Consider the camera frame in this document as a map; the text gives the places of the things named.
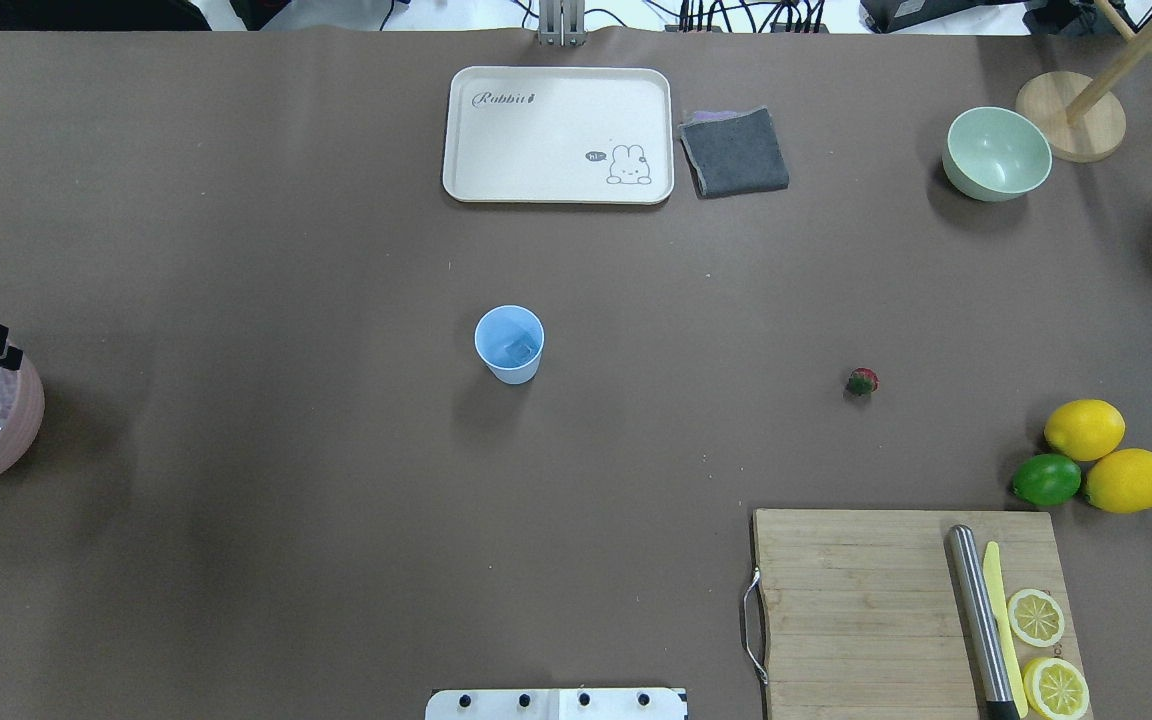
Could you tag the ice cube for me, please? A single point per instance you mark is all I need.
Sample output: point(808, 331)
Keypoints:
point(518, 352)

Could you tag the red strawberry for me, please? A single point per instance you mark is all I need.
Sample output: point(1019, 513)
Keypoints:
point(862, 382)

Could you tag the light blue plastic cup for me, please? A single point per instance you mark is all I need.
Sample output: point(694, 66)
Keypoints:
point(510, 340)

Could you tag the wooden cup tree stand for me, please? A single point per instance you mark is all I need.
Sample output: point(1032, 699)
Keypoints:
point(1077, 115)

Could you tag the cream rabbit tray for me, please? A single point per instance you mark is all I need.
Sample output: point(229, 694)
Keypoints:
point(559, 135)

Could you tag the grey folded cloth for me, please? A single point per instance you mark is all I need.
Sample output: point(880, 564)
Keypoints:
point(733, 152)

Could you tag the mint green bowl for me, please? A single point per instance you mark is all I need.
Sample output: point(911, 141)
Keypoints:
point(994, 154)

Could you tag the green lime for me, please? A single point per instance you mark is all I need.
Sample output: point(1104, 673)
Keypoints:
point(1047, 480)

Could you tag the yellow lemon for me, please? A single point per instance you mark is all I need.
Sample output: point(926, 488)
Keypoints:
point(1085, 430)
point(1121, 482)

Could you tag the lemon slice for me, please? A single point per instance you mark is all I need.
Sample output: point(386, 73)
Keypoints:
point(1036, 618)
point(1055, 689)

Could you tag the aluminium frame post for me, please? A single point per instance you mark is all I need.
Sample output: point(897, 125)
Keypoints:
point(561, 23)

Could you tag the white camera pillar base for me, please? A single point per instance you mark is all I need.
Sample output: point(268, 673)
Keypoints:
point(559, 703)

